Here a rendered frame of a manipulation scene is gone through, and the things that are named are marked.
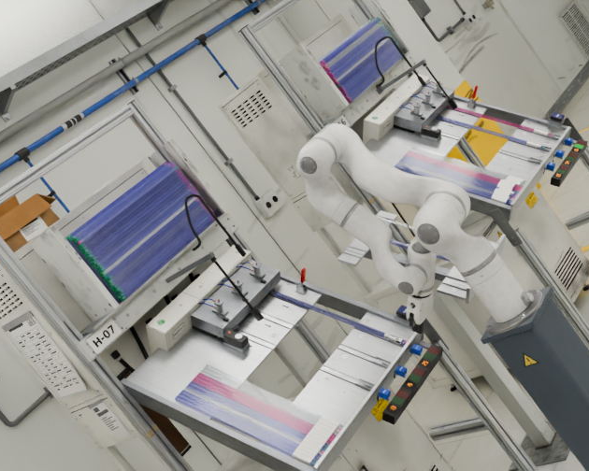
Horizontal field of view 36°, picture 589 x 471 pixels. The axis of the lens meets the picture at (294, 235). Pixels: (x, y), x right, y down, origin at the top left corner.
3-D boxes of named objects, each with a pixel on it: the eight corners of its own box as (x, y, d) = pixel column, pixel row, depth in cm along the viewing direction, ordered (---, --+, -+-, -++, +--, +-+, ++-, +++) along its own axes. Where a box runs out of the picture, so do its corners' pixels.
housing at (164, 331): (253, 280, 331) (251, 250, 323) (170, 364, 299) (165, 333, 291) (236, 274, 335) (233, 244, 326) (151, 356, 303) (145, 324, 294)
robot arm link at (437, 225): (501, 245, 261) (453, 178, 257) (481, 278, 247) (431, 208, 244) (468, 260, 269) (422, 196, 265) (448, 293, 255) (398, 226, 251)
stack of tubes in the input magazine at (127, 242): (219, 217, 320) (171, 156, 316) (123, 300, 287) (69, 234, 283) (200, 229, 329) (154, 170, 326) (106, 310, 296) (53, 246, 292)
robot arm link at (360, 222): (337, 225, 262) (423, 288, 259) (361, 197, 273) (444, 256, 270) (325, 244, 269) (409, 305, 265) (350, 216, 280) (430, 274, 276)
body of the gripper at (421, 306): (423, 300, 270) (422, 328, 277) (438, 281, 277) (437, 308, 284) (401, 292, 274) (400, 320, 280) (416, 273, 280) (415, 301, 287)
